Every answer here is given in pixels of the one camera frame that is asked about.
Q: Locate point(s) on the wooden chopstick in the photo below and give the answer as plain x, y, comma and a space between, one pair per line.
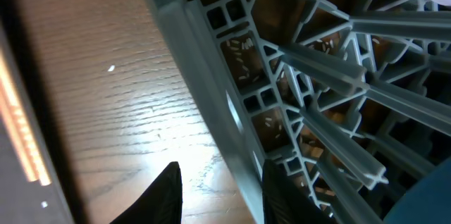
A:
19, 129

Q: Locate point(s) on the blue plate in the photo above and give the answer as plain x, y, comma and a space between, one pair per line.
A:
428, 202

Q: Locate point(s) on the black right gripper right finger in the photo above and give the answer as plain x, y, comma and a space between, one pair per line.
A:
284, 203

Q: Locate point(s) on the grey dishwasher rack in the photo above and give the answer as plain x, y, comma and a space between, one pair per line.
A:
349, 98

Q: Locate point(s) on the dark brown serving tray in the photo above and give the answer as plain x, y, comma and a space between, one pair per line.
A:
37, 185

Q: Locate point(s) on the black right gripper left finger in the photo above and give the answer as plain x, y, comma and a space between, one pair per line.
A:
160, 203

